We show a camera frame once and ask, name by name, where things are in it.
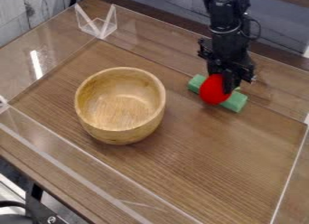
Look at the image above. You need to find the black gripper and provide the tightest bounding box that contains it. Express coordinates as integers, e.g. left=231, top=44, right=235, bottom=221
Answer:
left=197, top=28, right=254, bottom=94

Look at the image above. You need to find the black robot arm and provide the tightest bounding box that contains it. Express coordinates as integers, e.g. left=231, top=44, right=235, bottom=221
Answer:
left=197, top=0, right=260, bottom=94

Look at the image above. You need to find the clear acrylic corner stand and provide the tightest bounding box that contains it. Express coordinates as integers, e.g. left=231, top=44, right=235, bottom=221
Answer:
left=73, top=4, right=117, bottom=40

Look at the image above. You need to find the wooden bowl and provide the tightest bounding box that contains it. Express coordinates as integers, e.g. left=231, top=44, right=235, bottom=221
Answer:
left=73, top=67, right=167, bottom=145

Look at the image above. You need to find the black table leg bracket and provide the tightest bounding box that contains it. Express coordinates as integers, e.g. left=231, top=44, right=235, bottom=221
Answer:
left=25, top=183, right=68, bottom=224

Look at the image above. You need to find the black cable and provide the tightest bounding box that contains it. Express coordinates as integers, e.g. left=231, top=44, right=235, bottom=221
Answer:
left=0, top=200, right=29, bottom=217

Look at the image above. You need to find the red plush strawberry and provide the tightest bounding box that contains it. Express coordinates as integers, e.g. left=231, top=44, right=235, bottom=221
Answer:
left=199, top=74, right=231, bottom=105

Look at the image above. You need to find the clear acrylic tray wall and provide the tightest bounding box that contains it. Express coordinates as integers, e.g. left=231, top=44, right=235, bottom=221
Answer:
left=0, top=96, right=201, bottom=224

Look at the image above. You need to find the green rectangular block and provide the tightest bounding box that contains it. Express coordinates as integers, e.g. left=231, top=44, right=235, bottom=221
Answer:
left=187, top=74, right=247, bottom=113

